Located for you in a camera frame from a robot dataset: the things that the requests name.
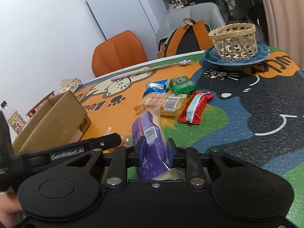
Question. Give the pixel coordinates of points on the woven bamboo basket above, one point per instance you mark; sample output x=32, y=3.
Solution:
x=235, y=41

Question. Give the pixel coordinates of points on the red plastic basket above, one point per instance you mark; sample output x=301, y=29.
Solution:
x=32, y=112

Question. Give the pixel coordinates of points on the white refrigerator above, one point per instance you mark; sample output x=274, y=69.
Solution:
x=142, y=17

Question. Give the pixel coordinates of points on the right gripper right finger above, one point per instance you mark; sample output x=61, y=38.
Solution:
x=188, y=159

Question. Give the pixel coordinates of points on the patterned tissue pack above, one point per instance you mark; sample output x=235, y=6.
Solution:
x=72, y=85

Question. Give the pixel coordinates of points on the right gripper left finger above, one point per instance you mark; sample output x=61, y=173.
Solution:
x=122, y=159

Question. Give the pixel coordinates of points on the orange and black backpack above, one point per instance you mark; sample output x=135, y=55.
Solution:
x=185, y=39

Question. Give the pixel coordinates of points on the brown cardboard box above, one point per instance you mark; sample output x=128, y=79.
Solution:
x=60, y=121

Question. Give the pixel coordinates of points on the tea bottle black cap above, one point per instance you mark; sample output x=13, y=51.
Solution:
x=13, y=118

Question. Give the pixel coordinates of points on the cartoon cat table mat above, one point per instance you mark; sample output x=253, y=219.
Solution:
x=255, y=114

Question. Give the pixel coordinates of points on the pink curtain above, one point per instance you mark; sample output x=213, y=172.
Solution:
x=285, y=26

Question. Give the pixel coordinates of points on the grey armchair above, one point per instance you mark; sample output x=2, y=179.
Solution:
x=208, y=12

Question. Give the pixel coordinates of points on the orange chair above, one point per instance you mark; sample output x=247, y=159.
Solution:
x=120, y=51

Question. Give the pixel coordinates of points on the green snack packet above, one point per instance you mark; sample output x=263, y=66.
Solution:
x=181, y=85

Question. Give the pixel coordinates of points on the red and blue snack bar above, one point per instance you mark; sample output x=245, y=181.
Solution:
x=194, y=108

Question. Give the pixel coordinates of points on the clear cracker packet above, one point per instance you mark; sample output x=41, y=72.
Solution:
x=170, y=104

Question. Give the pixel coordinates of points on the purple bread packet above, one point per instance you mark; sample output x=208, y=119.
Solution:
x=155, y=160

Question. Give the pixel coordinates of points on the purple handled metal stick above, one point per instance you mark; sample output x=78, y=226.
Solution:
x=126, y=75

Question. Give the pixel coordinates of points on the person's left hand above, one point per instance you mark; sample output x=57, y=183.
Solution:
x=10, y=207

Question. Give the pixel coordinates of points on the blue snack packet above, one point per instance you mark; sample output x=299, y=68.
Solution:
x=156, y=87

